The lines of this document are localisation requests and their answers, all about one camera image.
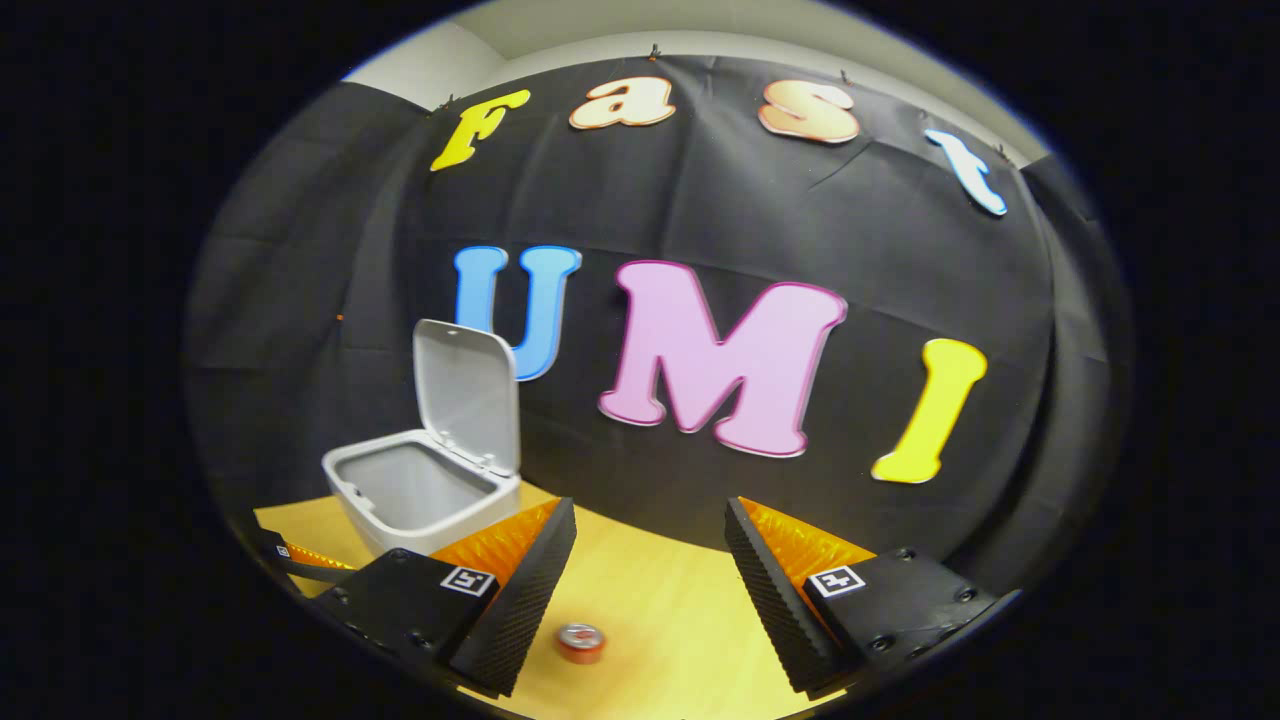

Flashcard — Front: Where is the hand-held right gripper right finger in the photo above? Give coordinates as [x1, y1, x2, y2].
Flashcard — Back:
[724, 497, 1001, 701]

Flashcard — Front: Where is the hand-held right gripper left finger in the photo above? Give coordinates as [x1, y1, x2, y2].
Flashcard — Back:
[330, 497, 579, 699]

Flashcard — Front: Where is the orange pop can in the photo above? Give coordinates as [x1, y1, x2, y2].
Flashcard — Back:
[556, 622, 608, 665]

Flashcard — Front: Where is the white desktop garbage bin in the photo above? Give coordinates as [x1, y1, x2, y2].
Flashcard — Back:
[322, 318, 523, 559]

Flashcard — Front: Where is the wooden desktop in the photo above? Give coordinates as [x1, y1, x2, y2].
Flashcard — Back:
[253, 483, 881, 720]

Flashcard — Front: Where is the black backdrop cloth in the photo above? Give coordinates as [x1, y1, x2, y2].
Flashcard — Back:
[185, 55, 1136, 601]

